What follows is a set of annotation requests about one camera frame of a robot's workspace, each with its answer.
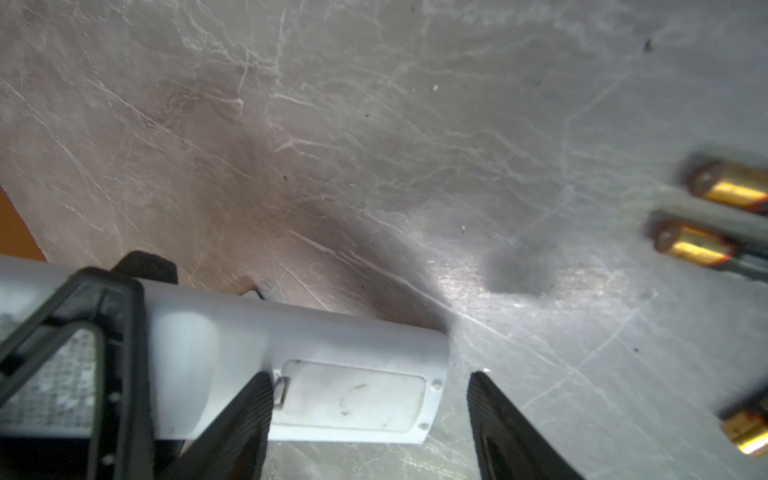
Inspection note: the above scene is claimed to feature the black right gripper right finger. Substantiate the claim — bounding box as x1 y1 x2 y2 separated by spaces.
466 371 583 480

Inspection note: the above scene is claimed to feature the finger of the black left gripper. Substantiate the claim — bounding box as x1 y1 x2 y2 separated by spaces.
1 267 154 479
111 250 179 285

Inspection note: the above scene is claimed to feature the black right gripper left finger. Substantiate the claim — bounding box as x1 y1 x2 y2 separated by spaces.
159 372 274 479

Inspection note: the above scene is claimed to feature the white remote control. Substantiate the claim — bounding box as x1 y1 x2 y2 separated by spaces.
0 254 451 445

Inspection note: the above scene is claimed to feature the aaa battery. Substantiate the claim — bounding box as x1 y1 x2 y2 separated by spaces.
720 388 767 457
644 212 767 283
681 153 767 216

